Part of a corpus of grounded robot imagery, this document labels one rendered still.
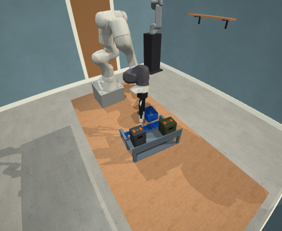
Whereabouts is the olive green tool case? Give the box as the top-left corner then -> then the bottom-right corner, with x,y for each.
159,116 -> 177,136

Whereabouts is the blue open-front bin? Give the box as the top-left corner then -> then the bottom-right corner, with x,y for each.
143,124 -> 153,131
124,131 -> 130,138
149,120 -> 159,128
144,106 -> 158,123

